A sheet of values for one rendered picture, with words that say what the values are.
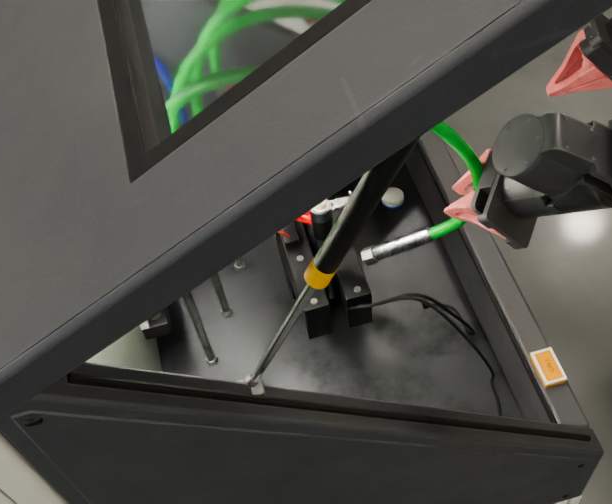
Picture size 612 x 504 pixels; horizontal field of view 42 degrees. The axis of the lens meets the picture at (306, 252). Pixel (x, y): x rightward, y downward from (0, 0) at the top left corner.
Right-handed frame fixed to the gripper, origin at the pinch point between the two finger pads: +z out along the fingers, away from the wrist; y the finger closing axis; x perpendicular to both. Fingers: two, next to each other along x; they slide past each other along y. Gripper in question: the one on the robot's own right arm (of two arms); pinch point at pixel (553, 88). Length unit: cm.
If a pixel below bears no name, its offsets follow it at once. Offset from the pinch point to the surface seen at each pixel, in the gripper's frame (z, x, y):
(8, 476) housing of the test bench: 30, 51, 44
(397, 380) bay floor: 43.1, 17.5, -15.0
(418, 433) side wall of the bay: 18.0, 41.1, 9.2
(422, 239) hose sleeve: 15.5, 18.1, 8.6
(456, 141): 2.1, 18.4, 18.0
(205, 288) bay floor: 65, -1, 7
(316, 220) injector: 29.3, 9.2, 12.8
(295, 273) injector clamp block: 42.4, 7.4, 5.6
